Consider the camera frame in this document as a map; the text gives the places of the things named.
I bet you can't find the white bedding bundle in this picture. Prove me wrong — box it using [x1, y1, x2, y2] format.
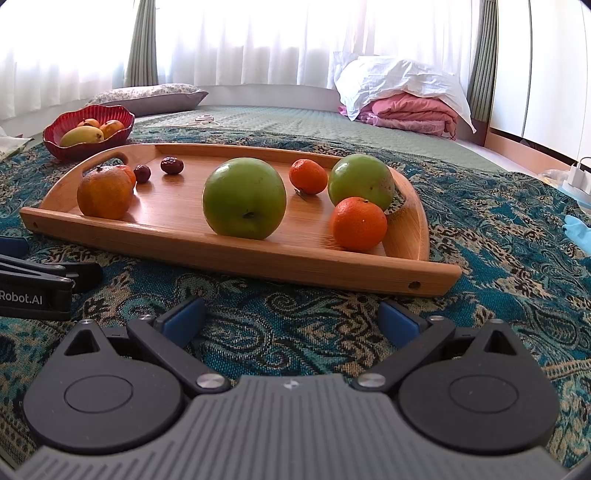
[333, 52, 477, 134]

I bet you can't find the green curtain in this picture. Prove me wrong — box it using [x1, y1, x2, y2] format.
[124, 0, 160, 88]
[466, 0, 499, 123]

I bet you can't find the pink folded blanket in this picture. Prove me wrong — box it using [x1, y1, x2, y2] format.
[338, 91, 460, 139]

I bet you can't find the pale printed cloth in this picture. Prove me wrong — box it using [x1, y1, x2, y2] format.
[0, 127, 34, 161]

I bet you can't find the large orange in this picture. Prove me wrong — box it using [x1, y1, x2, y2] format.
[76, 165, 134, 220]

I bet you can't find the white sheer curtain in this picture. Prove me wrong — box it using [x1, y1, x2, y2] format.
[0, 0, 481, 123]

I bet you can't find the teal patterned blanket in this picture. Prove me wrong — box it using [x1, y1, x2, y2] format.
[0, 127, 591, 467]

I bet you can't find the light blue cloth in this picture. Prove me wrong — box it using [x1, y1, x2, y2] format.
[562, 215, 591, 254]

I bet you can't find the red ribbed bowl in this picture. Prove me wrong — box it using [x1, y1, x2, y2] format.
[42, 104, 135, 161]

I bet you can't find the yellow mango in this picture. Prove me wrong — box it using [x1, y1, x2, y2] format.
[60, 127, 105, 147]

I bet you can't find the wooden tray with handles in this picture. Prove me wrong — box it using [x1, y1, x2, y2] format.
[19, 143, 462, 296]

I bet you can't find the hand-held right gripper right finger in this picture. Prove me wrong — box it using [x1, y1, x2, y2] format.
[353, 299, 532, 394]

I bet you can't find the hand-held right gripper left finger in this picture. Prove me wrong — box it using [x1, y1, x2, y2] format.
[62, 295, 230, 397]

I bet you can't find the green quilted mat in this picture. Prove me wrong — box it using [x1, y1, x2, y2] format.
[131, 105, 509, 174]

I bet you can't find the white wardrobe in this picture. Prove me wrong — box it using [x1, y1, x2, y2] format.
[485, 0, 591, 171]

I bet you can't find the white charger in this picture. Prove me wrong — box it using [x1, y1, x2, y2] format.
[568, 157, 591, 195]

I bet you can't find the grey floral pillow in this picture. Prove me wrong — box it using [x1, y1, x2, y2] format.
[87, 83, 209, 117]

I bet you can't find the elongated green apple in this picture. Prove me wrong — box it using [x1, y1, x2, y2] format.
[327, 154, 396, 212]

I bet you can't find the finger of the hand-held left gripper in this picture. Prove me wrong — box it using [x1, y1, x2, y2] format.
[0, 255, 103, 292]
[0, 236, 29, 259]

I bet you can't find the round green apple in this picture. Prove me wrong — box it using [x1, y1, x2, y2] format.
[202, 157, 287, 241]

